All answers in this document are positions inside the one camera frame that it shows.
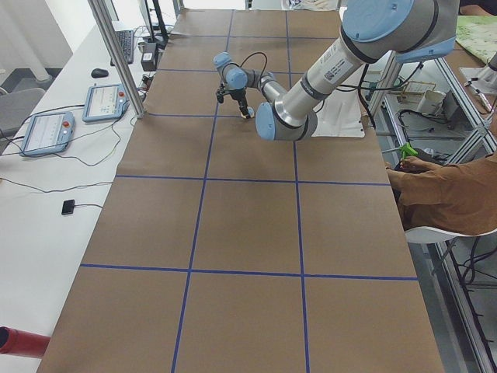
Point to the far teach pendant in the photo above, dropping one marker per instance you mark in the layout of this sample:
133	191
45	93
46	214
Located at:
105	102

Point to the teach pendant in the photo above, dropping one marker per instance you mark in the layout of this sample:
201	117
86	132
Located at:
48	133
105	102

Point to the small black square device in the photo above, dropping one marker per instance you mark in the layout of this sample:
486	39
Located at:
68	207

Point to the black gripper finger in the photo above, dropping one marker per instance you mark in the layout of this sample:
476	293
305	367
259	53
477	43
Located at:
243	107
220	93

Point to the red cylinder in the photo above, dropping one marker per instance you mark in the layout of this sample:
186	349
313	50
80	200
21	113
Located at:
23	344

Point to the white cup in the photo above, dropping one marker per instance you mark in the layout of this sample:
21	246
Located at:
431	102

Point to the black computer mouse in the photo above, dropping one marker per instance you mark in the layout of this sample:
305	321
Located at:
99	73

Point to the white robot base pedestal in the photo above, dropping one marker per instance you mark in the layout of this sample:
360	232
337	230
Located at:
339	116

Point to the near teach pendant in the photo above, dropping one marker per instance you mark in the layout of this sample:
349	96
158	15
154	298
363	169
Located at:
48	133

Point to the black keyboard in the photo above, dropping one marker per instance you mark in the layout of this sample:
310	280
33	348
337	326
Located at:
126	42

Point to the aluminium frame post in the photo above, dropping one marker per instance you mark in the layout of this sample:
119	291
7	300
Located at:
105	25

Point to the green clamp tool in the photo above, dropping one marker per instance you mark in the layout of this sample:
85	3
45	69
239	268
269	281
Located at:
407	150

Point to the light blue call bell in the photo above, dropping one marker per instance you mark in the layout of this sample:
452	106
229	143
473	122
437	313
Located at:
247	113

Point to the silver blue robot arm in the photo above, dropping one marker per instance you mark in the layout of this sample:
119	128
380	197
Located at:
415	30

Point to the person in brown clothes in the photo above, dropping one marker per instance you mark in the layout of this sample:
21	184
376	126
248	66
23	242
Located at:
457	198

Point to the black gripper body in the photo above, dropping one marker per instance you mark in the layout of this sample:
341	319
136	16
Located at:
238	95

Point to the aluminium frame table rail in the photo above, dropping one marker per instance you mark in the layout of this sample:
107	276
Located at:
464	129

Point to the black power adapter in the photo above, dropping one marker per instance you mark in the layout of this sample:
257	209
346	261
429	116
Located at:
149	56

